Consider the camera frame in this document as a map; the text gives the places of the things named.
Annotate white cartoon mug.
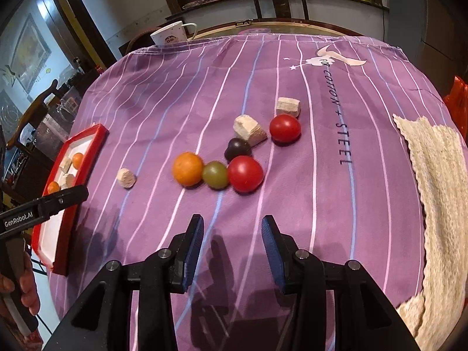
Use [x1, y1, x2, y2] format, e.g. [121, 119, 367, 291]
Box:
[151, 21, 198, 47]

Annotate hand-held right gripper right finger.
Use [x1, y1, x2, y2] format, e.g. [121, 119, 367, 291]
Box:
[261, 215, 421, 351]

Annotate red rimmed white tray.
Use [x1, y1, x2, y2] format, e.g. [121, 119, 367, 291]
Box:
[31, 123, 109, 276]

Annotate beige knitted cloth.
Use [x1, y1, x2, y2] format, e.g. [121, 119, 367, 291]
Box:
[393, 115, 468, 348]

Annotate curved white counter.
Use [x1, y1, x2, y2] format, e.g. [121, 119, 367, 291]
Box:
[166, 0, 388, 41]

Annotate wooden chair with grey panel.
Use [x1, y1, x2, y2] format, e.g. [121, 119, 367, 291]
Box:
[5, 78, 64, 150]

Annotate red tomato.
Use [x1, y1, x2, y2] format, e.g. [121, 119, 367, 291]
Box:
[227, 155, 264, 194]
[269, 113, 302, 144]

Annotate green round fruit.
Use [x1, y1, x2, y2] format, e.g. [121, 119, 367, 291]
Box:
[202, 161, 230, 190]

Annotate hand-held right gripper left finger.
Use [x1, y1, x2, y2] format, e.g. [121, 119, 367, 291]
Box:
[42, 214, 205, 351]

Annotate dark purple round fruit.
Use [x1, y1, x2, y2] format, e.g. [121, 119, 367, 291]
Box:
[224, 137, 253, 162]

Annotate small beige sugarcane chunk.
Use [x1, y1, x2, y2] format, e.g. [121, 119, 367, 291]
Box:
[117, 168, 137, 189]

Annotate clear glass beer mug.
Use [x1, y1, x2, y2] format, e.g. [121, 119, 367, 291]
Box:
[55, 88, 83, 121]

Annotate orange plastic bag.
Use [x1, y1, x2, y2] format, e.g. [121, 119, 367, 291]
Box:
[442, 76, 468, 136]

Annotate purple striped tablecloth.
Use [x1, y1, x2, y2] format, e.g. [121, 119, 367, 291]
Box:
[47, 31, 454, 351]

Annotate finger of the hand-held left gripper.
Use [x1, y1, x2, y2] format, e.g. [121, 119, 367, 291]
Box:
[38, 185, 89, 221]

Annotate person's left hand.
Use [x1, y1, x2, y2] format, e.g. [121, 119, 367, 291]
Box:
[0, 272, 41, 317]

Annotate framed wall picture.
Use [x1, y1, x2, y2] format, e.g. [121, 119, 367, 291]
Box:
[11, 13, 52, 94]

